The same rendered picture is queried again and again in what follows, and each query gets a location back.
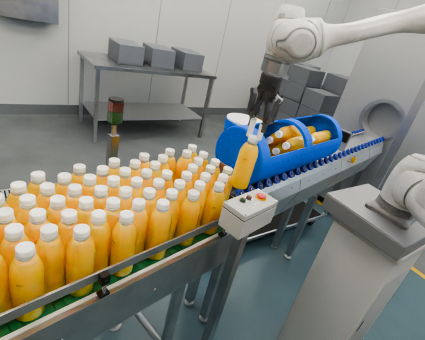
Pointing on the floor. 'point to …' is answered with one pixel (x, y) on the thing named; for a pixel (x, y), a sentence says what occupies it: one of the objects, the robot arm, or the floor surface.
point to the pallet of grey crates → (308, 92)
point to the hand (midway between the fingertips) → (256, 129)
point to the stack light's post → (112, 147)
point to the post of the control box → (235, 253)
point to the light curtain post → (407, 124)
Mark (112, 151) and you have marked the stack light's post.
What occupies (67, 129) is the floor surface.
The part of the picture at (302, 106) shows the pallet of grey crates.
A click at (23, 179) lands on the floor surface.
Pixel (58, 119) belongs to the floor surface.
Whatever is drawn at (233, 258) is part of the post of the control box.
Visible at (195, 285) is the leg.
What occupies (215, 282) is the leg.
